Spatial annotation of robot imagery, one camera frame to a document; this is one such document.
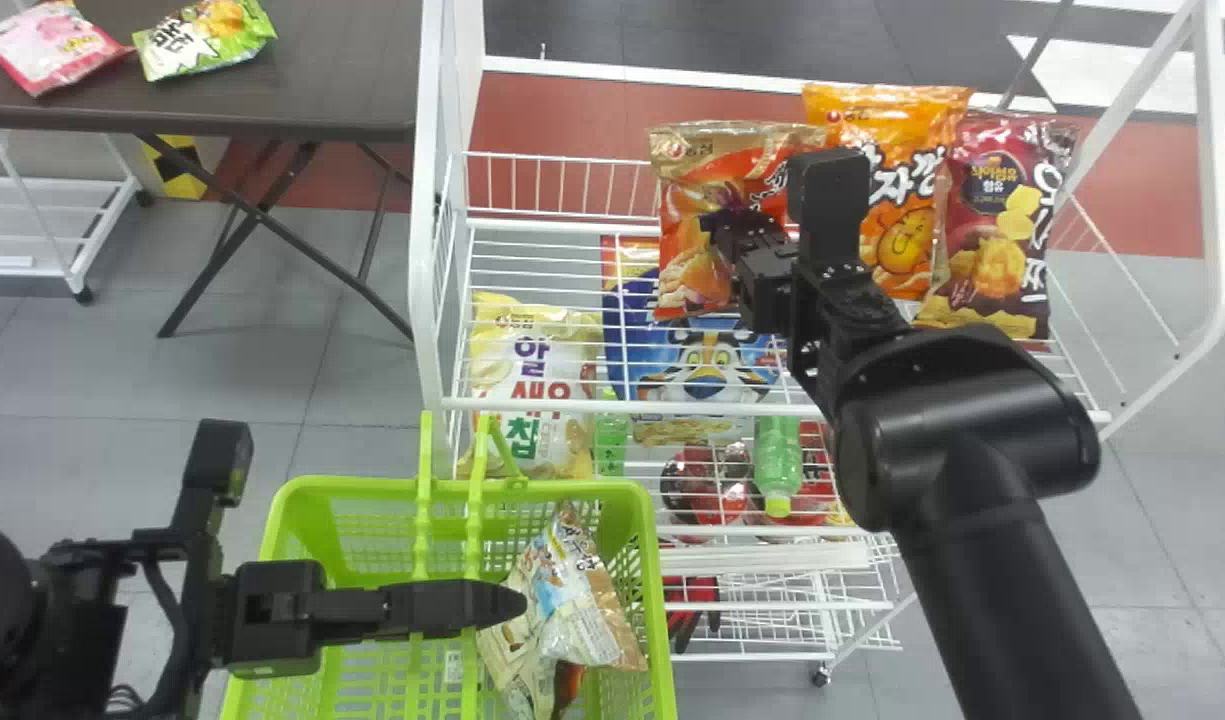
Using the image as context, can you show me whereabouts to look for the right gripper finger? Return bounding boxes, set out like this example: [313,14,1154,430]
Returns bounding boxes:
[708,206,749,265]
[748,212,797,251]

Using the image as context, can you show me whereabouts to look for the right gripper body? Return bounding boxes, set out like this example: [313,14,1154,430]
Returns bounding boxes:
[734,240,799,337]

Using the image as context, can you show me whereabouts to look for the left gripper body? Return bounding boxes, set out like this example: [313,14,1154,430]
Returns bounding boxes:
[218,560,329,681]

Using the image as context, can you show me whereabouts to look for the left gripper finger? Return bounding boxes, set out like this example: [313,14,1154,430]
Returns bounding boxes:
[317,577,529,642]

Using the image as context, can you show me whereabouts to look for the gold orange snack packet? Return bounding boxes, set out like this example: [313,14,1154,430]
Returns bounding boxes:
[648,120,829,323]

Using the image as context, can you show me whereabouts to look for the green basket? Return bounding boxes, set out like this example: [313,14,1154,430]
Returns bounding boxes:
[219,410,678,720]

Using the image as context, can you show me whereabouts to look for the blue cereal bag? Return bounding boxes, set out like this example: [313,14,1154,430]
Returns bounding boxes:
[600,234,785,446]

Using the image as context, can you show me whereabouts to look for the beige snack packet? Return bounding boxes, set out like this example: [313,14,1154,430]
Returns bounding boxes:
[475,503,650,720]

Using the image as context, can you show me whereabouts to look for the green bottle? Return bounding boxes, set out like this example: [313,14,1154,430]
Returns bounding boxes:
[752,415,805,519]

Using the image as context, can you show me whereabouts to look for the red noodle cup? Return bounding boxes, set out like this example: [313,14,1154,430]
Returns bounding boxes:
[660,444,755,531]

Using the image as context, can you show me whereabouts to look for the maroon snack packet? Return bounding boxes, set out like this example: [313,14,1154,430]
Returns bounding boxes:
[914,109,1080,343]

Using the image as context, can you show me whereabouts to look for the yellow snack packet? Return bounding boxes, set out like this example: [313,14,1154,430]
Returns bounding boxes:
[458,290,605,481]

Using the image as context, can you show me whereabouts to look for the dark side table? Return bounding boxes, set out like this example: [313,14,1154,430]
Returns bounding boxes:
[0,0,425,343]

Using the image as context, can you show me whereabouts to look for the white shelf trolley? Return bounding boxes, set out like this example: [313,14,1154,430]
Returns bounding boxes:
[0,125,155,305]

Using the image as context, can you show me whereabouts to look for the green snack packet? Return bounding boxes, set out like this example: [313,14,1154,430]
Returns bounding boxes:
[132,0,279,83]

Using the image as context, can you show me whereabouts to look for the pink snack packet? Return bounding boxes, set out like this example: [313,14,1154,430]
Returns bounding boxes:
[0,0,133,99]

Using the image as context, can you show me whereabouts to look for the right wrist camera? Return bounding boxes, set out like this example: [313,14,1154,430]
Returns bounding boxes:
[786,149,872,273]

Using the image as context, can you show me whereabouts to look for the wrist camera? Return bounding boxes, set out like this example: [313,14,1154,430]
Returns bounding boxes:
[168,419,255,561]
[786,149,872,273]

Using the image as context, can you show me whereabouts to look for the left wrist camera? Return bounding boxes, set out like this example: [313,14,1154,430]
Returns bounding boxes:
[168,419,255,561]

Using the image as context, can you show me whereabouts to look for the white wire rack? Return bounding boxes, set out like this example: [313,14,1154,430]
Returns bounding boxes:
[409,0,1225,691]

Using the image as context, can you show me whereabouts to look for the yellow black striped post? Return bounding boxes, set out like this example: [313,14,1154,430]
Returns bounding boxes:
[140,134,211,201]

